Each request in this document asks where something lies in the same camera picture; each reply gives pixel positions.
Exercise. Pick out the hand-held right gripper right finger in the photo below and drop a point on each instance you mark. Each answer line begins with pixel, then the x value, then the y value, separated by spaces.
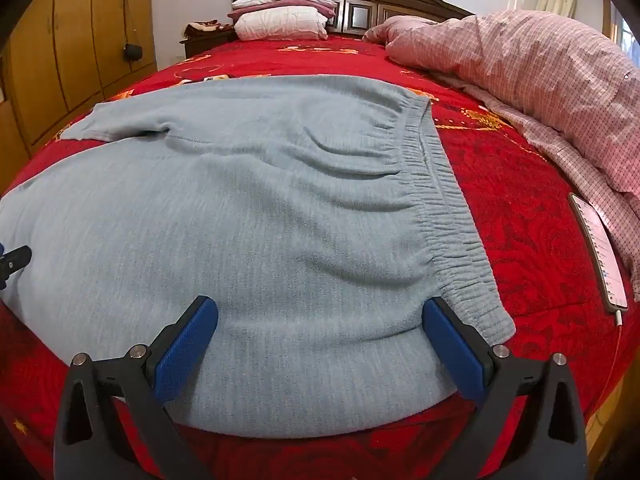
pixel 452 347

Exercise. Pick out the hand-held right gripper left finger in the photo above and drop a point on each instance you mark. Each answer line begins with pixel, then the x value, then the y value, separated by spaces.
pixel 186 347

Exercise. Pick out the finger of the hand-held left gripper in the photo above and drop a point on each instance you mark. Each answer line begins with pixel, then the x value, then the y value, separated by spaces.
pixel 17 257

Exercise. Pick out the light blue pants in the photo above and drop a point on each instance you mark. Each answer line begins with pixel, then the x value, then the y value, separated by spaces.
pixel 250 235

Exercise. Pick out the red floral bedspread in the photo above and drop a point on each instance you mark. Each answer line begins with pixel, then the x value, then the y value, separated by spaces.
pixel 525 260

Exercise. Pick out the smartphone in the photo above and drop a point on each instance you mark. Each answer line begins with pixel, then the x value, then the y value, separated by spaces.
pixel 597 250

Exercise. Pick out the wooden wardrobe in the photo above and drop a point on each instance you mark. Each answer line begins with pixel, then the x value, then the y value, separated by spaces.
pixel 60 50

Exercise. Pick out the small black pouch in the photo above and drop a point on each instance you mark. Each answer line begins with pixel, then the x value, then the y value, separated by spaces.
pixel 132 52

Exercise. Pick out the small white packet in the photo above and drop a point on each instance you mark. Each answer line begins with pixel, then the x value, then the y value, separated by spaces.
pixel 217 78

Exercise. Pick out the dark wooden nightstand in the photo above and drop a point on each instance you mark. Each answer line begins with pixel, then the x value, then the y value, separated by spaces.
pixel 200 46

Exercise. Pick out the pink checked quilt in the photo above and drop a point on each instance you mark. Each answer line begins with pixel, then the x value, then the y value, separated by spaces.
pixel 525 60

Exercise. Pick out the white pillow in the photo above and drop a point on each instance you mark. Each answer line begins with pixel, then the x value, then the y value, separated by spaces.
pixel 280 25

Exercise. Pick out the window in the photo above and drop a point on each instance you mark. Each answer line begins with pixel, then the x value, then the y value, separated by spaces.
pixel 625 30

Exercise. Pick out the stacked white pink pillows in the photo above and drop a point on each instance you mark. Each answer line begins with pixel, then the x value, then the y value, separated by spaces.
pixel 285 0

